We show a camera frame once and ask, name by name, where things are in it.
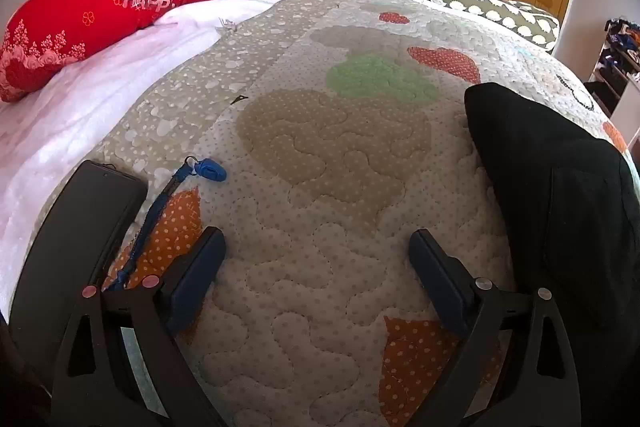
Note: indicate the black pants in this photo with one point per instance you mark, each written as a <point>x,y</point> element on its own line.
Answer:
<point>550,207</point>

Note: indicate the patchwork quilt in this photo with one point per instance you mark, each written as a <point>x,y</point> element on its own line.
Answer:
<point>325,232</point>

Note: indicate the cluttered white shelf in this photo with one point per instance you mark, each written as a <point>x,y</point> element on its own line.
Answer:
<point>617,57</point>

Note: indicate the black smartphone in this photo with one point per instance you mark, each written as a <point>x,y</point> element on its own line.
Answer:
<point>75,232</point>

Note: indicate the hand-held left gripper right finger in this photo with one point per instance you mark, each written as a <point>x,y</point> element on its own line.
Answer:
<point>440,277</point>

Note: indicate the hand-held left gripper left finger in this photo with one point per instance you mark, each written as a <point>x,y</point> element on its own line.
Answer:
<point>195,277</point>

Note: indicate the white bed sheet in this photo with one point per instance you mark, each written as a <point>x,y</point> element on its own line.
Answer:
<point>75,107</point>

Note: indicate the green pillow with white clouds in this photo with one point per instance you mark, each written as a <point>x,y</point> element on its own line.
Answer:
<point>480,2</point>

